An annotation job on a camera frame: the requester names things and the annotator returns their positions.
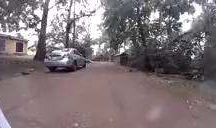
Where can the small dark shed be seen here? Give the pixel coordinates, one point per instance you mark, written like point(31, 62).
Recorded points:
point(123, 59)

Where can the reddish-brown paved road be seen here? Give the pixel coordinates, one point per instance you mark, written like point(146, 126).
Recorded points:
point(106, 100)

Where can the silver car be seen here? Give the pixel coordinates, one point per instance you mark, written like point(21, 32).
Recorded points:
point(64, 60)

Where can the forked tree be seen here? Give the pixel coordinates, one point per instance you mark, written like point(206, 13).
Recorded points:
point(67, 30)

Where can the dense trees and bushes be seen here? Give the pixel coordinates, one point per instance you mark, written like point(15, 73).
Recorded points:
point(156, 30)

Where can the thick tree trunk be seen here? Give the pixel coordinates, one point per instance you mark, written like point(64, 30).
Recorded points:
point(42, 36)

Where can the leaf-strewn dirt verge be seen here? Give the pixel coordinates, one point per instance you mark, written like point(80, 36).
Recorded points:
point(184, 87)

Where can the yellow building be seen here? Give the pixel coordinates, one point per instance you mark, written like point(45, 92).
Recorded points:
point(11, 46)

